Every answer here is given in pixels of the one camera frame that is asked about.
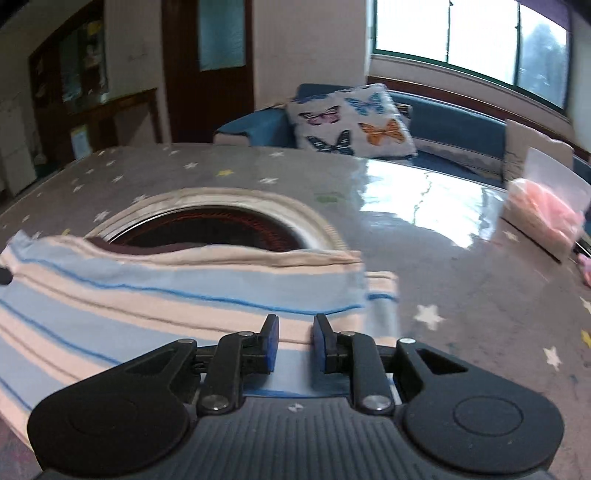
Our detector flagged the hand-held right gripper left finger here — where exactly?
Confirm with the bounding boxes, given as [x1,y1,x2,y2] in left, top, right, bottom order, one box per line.
[124,314,280,414]

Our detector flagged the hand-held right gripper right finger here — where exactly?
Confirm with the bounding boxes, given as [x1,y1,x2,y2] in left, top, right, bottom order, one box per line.
[314,314,468,414]

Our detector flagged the striped blue and peach shirt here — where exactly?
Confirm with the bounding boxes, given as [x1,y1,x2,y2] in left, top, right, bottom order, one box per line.
[0,233,400,444]

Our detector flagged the white appliance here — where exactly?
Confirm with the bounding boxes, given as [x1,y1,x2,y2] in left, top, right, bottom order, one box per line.
[0,99,36,195]

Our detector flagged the round table heater opening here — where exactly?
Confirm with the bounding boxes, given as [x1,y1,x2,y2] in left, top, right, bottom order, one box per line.
[85,187,347,254]

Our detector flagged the green and white box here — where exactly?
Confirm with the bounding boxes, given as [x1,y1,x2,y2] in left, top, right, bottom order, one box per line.
[70,124,91,160]

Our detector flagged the grey star-pattern table cover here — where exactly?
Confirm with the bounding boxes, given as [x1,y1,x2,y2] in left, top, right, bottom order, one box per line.
[0,143,591,480]

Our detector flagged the dark wooden side table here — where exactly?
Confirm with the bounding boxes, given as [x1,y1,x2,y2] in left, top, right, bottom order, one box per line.
[69,89,162,160]

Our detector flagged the glass-front wooden cabinet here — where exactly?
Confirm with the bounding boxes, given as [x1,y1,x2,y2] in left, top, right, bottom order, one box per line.
[28,0,110,117]

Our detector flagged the butterfly print pillow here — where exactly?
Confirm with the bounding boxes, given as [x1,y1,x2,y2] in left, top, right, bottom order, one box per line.
[285,84,419,160]

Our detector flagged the dark wooden door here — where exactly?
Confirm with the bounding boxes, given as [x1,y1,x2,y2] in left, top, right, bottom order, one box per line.
[161,0,254,144]

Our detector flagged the blue sofa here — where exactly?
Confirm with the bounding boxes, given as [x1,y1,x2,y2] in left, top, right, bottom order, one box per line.
[213,83,591,186]

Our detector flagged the clear plastic bag pink contents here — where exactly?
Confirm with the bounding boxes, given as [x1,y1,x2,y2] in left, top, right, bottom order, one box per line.
[501,147,591,264]

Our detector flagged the beige pillow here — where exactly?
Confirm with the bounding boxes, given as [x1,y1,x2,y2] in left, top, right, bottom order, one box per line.
[503,119,575,185]

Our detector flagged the green-framed window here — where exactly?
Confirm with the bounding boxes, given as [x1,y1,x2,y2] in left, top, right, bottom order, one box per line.
[369,0,573,112]

